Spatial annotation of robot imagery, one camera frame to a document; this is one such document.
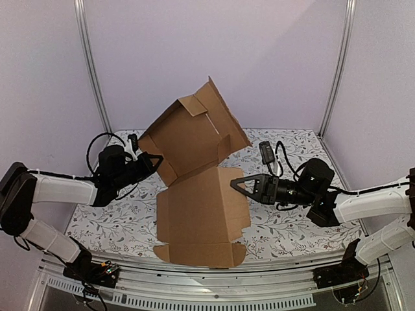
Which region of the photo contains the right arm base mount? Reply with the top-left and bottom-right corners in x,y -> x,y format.
313,263 -> 369,305

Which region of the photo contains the front aluminium rail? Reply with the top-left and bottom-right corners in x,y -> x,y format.
27,251 -> 409,310

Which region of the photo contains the brown cardboard box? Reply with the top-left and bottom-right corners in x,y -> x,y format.
138,80 -> 251,268

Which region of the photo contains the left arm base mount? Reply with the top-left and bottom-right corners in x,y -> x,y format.
63,260 -> 121,288

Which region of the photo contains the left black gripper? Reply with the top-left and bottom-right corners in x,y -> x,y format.
113,152 -> 164,191

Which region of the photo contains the left aluminium frame post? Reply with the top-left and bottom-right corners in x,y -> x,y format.
73,0 -> 113,133

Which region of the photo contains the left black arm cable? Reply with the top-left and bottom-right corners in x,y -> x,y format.
86,131 -> 130,176

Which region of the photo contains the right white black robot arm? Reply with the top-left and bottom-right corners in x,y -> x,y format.
230,158 -> 414,282

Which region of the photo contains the right aluminium frame post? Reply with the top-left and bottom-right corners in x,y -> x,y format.
317,0 -> 357,137

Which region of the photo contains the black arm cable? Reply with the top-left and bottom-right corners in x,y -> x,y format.
274,140 -> 305,182
86,131 -> 130,176

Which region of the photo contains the aluminium frame post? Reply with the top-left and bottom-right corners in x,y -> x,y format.
73,0 -> 113,133
317,0 -> 357,137

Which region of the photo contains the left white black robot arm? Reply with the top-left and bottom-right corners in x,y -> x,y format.
1,145 -> 163,281

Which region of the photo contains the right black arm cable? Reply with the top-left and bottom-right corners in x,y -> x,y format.
274,140 -> 305,182

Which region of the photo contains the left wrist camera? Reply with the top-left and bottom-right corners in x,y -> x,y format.
124,133 -> 139,161

